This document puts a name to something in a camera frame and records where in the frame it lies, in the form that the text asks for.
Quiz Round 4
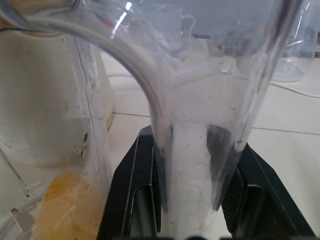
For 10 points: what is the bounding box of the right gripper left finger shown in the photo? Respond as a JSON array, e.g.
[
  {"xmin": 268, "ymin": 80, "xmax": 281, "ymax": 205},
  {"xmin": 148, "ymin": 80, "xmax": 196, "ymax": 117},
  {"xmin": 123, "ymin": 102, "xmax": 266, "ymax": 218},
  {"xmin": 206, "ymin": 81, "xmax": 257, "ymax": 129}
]
[{"xmin": 96, "ymin": 124, "xmax": 174, "ymax": 240}]

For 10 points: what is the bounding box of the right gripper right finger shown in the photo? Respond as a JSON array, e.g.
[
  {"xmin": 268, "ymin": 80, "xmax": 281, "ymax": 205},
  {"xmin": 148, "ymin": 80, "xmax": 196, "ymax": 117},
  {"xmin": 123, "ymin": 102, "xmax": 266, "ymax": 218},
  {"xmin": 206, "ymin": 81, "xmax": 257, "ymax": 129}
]
[{"xmin": 206, "ymin": 123, "xmax": 320, "ymax": 240}]

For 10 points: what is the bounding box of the orange segment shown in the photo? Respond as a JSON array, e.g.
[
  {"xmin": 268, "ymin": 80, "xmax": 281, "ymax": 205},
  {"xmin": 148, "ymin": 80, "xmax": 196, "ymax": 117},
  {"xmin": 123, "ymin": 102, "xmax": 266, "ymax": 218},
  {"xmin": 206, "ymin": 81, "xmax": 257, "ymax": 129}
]
[{"xmin": 34, "ymin": 178, "xmax": 107, "ymax": 240}]

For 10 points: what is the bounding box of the clear plastic blender jug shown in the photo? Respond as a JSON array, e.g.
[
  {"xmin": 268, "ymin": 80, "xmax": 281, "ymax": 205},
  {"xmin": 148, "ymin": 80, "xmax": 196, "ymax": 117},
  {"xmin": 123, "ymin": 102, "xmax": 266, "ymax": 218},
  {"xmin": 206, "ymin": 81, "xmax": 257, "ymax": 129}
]
[{"xmin": 0, "ymin": 0, "xmax": 305, "ymax": 240}]

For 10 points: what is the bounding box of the cream blender base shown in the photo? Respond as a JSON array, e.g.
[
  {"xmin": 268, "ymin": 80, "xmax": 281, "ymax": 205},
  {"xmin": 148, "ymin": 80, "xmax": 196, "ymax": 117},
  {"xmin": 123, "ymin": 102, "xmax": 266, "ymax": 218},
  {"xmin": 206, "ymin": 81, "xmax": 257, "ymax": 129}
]
[{"xmin": 0, "ymin": 22, "xmax": 116, "ymax": 169}]

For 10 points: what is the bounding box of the small clear glass cup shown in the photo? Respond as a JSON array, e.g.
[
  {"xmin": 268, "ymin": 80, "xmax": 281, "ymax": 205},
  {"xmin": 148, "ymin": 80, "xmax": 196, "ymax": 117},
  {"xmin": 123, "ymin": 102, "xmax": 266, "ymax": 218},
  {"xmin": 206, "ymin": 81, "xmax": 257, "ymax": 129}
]
[{"xmin": 271, "ymin": 13, "xmax": 319, "ymax": 83}]

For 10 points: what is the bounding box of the clear glass beaker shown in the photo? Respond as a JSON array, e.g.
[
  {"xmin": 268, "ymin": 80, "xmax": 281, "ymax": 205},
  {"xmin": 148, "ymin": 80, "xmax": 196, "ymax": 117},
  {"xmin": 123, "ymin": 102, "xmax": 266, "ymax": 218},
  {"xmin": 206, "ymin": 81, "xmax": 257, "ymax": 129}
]
[{"xmin": 133, "ymin": 4, "xmax": 197, "ymax": 60}]

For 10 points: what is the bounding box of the thin white cable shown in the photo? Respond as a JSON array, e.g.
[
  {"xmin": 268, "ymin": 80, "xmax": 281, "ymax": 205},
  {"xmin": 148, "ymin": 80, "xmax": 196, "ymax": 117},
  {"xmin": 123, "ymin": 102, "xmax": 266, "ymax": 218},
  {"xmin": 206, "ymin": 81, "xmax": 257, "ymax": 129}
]
[{"xmin": 106, "ymin": 71, "xmax": 320, "ymax": 99}]

